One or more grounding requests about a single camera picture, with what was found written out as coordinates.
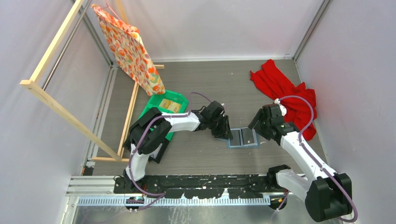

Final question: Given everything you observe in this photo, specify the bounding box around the red cloth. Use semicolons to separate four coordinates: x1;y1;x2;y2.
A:
250;59;317;130

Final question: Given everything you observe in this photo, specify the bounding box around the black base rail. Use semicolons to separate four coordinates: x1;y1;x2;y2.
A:
113;174;297;199

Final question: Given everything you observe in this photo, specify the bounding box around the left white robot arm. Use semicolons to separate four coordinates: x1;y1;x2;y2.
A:
123;101;233;193

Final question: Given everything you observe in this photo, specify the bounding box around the gold VIP card left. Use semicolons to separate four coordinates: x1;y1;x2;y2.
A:
159;98;173;109

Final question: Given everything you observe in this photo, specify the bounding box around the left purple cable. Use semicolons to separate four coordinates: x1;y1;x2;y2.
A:
127;91;214;212

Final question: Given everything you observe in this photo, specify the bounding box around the dark grey credit card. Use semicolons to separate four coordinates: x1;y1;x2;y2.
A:
241;127;257;147

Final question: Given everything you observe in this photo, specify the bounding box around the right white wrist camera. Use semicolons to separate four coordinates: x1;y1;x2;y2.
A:
274;98;287;116

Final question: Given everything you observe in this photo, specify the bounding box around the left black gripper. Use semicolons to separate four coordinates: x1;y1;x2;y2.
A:
208;115;233;140

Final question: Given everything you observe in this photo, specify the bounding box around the wooden frame rack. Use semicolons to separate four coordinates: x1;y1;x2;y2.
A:
20;0;164;163

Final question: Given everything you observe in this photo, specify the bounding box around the green plastic bin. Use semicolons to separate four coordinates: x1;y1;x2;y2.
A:
137;90;189;141

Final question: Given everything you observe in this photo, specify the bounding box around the grey card left sleeve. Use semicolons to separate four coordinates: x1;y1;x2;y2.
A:
228;129;241;148

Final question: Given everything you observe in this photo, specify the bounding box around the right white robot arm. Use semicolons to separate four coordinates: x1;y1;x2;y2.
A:
248;104;354;222

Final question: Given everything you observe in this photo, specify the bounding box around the floral orange fabric bag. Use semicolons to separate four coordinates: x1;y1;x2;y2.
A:
91;4;166;96

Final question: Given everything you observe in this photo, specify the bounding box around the black tray with paper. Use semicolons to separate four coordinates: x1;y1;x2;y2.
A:
148;140;169;164

